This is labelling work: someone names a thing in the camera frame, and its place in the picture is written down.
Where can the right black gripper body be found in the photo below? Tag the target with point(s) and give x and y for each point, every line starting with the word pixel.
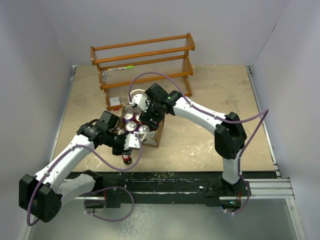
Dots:
pixel 153 112

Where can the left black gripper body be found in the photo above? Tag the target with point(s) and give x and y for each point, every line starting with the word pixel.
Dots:
pixel 117 144

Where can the purple can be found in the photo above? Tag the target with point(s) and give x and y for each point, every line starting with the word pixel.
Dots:
pixel 131 126
pixel 128 116
pixel 143 129

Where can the red cola can front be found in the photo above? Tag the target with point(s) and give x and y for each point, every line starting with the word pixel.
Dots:
pixel 137 118

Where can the canvas tote bag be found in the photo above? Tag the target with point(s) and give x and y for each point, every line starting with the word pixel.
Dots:
pixel 153 137

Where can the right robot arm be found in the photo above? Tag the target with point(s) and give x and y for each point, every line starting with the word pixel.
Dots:
pixel 229 134

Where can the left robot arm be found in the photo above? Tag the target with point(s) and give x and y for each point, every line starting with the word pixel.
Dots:
pixel 43 194

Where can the small red-capped dark bottle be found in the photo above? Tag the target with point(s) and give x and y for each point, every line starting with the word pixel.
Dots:
pixel 127 159

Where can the white box under rack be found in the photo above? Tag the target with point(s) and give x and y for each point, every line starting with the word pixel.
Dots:
pixel 114 101

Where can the green-capped marker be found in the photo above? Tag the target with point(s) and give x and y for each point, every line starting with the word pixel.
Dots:
pixel 121 68

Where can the orange wooden rack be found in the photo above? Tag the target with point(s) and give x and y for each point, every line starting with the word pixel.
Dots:
pixel 168 55

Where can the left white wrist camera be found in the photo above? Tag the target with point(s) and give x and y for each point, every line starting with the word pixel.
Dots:
pixel 132 142

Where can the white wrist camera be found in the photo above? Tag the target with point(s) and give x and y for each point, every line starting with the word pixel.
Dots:
pixel 139 100
pixel 132 142

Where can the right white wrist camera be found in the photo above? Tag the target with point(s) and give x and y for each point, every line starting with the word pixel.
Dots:
pixel 139 100

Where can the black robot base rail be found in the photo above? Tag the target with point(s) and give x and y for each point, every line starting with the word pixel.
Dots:
pixel 178 188

